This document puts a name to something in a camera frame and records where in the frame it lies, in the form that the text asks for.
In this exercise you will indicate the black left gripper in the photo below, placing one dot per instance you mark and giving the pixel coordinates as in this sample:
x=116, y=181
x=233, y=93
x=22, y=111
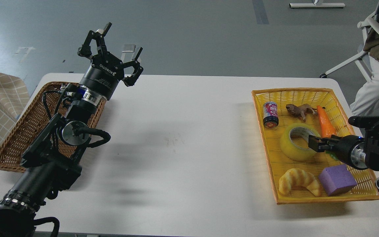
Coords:
x=106, y=70

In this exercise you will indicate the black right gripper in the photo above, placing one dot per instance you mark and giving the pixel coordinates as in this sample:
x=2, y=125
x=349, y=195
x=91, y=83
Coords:
x=342, y=147

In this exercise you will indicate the yellow tape roll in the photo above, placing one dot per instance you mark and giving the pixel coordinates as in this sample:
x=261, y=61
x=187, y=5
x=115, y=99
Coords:
x=294, y=142

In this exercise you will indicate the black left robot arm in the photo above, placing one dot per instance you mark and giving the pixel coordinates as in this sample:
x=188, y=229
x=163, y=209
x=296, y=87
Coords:
x=52, y=160

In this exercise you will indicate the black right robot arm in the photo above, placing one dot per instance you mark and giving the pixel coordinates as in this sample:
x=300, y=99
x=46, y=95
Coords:
x=360, y=153

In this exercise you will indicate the orange toy carrot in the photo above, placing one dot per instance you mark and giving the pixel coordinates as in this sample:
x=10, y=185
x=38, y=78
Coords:
x=327, y=129

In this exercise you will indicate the brown toy lion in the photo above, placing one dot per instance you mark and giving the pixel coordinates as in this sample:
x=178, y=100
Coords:
x=300, y=111

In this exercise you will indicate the toy croissant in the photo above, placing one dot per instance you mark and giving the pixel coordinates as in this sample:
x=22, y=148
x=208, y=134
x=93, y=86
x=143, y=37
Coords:
x=298, y=177

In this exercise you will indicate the yellow plastic basket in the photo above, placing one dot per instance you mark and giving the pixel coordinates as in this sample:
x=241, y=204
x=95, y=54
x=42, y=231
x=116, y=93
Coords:
x=278, y=162

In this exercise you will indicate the purple foam block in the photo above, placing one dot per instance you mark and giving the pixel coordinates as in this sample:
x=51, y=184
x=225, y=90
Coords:
x=337, y=180

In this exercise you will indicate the small soda can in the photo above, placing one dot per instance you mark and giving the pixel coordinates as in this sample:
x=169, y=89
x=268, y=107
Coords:
x=270, y=114

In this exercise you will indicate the brown wicker basket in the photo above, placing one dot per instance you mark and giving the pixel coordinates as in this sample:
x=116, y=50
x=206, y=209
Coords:
x=30, y=124

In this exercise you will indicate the white stand base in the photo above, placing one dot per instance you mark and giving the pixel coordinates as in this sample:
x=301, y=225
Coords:
x=316, y=4

